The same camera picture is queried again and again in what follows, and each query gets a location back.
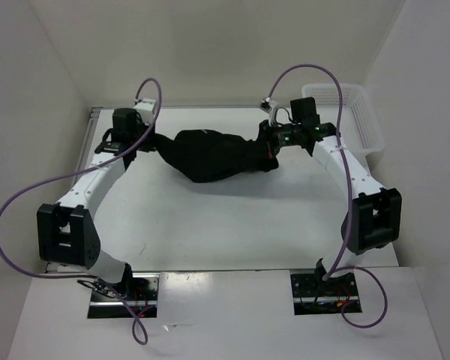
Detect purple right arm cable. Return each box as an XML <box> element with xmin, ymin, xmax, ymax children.
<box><xmin>266</xmin><ymin>64</ymin><xmax>389</xmax><ymax>329</ymax></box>

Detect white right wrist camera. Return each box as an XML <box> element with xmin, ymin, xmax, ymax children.
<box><xmin>259</xmin><ymin>97</ymin><xmax>279</xmax><ymax>126</ymax></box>

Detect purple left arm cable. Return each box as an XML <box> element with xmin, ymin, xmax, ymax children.
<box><xmin>0</xmin><ymin>77</ymin><xmax>163</xmax><ymax>345</ymax></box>

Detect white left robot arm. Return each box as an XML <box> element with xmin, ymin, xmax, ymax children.
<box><xmin>37</xmin><ymin>100</ymin><xmax>157</xmax><ymax>300</ymax></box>

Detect black shorts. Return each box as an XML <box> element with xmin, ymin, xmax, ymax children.
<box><xmin>154</xmin><ymin>129</ymin><xmax>279</xmax><ymax>183</ymax></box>

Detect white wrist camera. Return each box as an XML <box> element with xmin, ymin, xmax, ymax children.
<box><xmin>133</xmin><ymin>98</ymin><xmax>158</xmax><ymax>125</ymax></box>
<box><xmin>259</xmin><ymin>97</ymin><xmax>279</xmax><ymax>126</ymax></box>

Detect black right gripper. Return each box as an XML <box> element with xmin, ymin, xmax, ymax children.
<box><xmin>247</xmin><ymin>118</ymin><xmax>302</xmax><ymax>158</ymax></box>

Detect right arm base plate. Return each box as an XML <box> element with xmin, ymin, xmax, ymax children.
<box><xmin>289</xmin><ymin>269</ymin><xmax>362</xmax><ymax>316</ymax></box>

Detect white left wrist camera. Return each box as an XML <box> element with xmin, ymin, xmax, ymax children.
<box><xmin>133</xmin><ymin>98</ymin><xmax>158</xmax><ymax>125</ymax></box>

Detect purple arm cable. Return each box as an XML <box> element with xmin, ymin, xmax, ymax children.
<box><xmin>0</xmin><ymin>77</ymin><xmax>163</xmax><ymax>345</ymax></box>
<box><xmin>266</xmin><ymin>64</ymin><xmax>389</xmax><ymax>329</ymax></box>

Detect white perforated plastic basket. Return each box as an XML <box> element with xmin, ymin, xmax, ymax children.
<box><xmin>301</xmin><ymin>83</ymin><xmax>385</xmax><ymax>155</ymax></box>

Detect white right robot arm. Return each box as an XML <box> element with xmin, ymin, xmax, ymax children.
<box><xmin>258</xmin><ymin>97</ymin><xmax>402</xmax><ymax>295</ymax></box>

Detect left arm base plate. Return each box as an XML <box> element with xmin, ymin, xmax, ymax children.
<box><xmin>78</xmin><ymin>272</ymin><xmax>161</xmax><ymax>320</ymax></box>

